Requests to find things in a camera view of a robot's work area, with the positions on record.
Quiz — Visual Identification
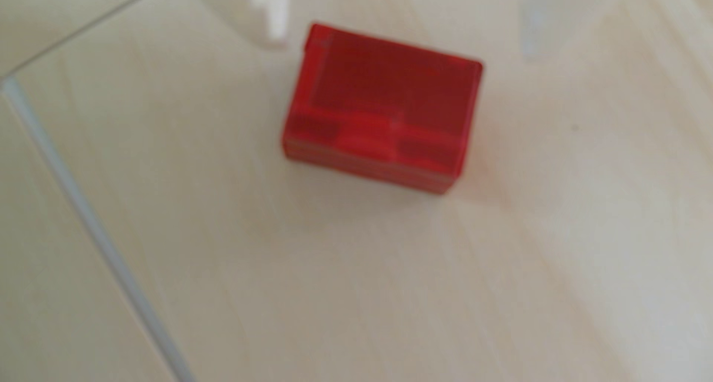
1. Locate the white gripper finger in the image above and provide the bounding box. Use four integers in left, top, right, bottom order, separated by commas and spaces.
517, 0, 634, 61
188, 0, 291, 51

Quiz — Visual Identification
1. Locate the red block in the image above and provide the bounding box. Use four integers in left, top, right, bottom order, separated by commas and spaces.
281, 22, 485, 197

